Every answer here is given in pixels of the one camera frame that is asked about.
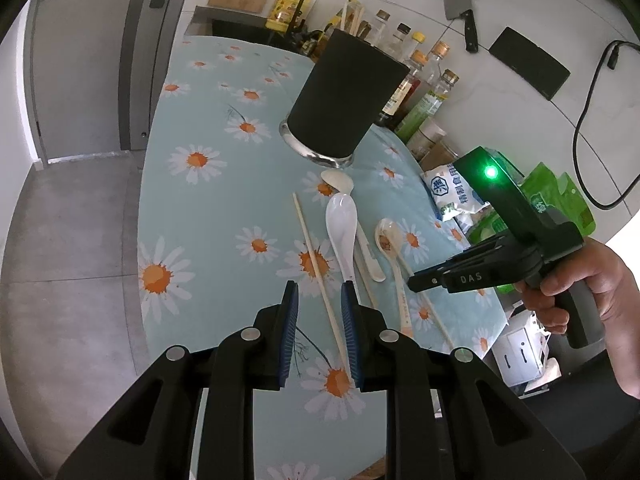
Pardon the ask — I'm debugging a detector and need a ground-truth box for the green sugar bag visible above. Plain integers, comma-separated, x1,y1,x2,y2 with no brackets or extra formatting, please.
470,146,597,241

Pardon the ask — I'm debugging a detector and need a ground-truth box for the grey door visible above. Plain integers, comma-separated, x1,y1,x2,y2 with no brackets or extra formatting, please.
30,0,201,161

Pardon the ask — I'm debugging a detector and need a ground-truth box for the person's right hand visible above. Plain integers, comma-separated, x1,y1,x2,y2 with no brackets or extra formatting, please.
515,241,640,401

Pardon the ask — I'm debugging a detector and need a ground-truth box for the small white seasoning packet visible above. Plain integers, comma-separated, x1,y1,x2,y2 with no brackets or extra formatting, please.
452,210,493,241

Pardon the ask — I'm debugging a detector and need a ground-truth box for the white ceramic spoon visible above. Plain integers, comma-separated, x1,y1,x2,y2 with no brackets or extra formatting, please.
325,195,360,283

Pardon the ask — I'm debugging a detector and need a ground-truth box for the stainless steel sink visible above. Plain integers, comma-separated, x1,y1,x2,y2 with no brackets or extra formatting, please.
182,5,321,53

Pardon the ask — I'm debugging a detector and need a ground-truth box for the tall orange-cap bottle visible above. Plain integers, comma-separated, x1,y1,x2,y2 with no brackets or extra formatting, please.
422,40,452,86

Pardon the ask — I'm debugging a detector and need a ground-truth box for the black faucet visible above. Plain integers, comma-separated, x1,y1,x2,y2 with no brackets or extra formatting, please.
274,0,308,36

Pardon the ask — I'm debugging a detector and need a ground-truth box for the black power cable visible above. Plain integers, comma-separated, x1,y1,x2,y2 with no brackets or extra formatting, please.
572,40,640,209

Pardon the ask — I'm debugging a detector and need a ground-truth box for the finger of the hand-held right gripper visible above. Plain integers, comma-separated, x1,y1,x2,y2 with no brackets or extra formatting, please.
406,239,544,294

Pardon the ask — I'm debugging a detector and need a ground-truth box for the yellow oil jug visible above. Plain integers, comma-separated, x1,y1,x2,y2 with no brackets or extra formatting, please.
265,0,313,32

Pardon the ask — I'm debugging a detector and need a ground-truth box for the cream flat-handled spoon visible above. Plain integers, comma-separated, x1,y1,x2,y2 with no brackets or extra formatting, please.
320,169,387,283

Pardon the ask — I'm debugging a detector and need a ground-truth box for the white cardboard box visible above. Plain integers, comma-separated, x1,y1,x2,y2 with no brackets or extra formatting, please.
492,310,551,386

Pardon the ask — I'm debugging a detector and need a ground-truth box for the dark soy sauce bottle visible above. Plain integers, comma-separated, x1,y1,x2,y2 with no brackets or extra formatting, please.
375,57,423,128

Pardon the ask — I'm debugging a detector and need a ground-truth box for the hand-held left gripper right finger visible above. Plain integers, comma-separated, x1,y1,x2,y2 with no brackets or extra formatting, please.
340,280,586,480

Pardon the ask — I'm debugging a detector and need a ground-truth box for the floral light blue tablecloth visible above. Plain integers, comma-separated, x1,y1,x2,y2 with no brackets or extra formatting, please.
137,35,506,480

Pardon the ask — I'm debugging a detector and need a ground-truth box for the green label bottle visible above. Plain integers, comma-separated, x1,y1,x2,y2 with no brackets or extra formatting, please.
395,68,460,143

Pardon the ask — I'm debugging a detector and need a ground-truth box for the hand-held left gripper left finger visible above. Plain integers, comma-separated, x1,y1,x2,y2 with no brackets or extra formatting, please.
57,280,301,480

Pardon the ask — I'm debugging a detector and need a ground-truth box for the black cylindrical utensil holder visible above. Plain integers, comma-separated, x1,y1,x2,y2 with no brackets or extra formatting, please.
279,28,412,170

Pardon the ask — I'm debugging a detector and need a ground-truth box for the brown spice jar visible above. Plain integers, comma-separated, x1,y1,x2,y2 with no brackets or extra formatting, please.
420,137,460,173

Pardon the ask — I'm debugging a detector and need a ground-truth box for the black-cap glass bottle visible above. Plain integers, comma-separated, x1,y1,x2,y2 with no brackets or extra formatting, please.
387,22,413,61

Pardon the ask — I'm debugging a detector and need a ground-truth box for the white and blue salt bag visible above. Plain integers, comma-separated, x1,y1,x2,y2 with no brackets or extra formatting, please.
420,162,493,221

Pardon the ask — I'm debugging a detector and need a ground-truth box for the beige spoon with orange handle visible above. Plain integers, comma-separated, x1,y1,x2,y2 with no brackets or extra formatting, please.
375,217,416,340

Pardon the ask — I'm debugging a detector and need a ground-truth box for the clear glass bottle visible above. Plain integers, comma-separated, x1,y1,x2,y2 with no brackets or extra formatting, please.
370,8,392,48

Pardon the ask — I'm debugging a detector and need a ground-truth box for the clear spice jar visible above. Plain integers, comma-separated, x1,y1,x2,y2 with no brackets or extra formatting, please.
406,116,447,161

